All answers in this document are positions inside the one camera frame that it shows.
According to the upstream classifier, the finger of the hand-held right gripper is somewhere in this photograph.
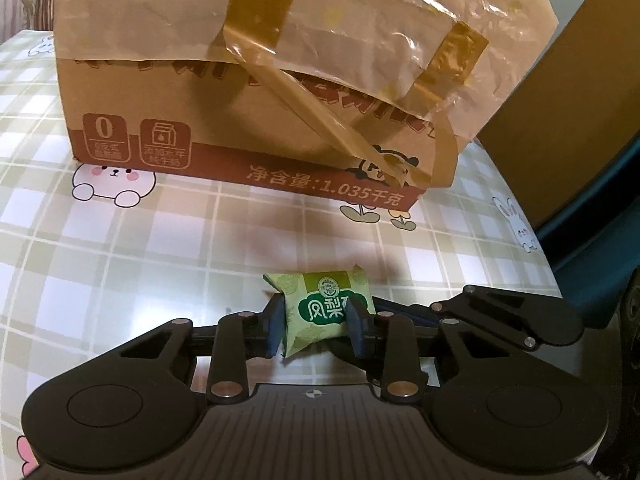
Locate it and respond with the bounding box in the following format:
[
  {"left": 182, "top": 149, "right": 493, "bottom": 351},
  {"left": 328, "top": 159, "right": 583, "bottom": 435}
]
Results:
[{"left": 372, "top": 285, "right": 586, "bottom": 357}]

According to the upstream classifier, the cardboard box with plastic liner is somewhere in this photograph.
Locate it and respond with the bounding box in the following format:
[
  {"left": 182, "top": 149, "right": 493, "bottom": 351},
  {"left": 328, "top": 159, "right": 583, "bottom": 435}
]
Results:
[{"left": 50, "top": 0, "right": 560, "bottom": 212}]

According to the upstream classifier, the wooden board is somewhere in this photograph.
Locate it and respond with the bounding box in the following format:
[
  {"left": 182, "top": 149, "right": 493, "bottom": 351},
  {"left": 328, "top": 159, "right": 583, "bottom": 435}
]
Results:
[{"left": 475, "top": 5, "right": 640, "bottom": 229}]

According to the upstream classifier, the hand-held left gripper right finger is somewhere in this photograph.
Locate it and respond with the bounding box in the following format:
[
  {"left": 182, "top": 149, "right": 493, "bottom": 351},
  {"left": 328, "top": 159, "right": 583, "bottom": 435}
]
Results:
[{"left": 344, "top": 295, "right": 503, "bottom": 405}]

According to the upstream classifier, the green snack packet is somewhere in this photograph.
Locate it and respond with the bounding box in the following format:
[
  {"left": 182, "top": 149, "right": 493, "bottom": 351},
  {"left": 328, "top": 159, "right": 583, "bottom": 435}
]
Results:
[{"left": 262, "top": 262, "right": 376, "bottom": 359}]

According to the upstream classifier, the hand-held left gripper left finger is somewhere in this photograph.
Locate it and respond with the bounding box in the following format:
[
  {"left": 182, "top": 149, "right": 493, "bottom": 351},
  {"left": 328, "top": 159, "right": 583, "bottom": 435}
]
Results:
[{"left": 119, "top": 292, "right": 287, "bottom": 405}]

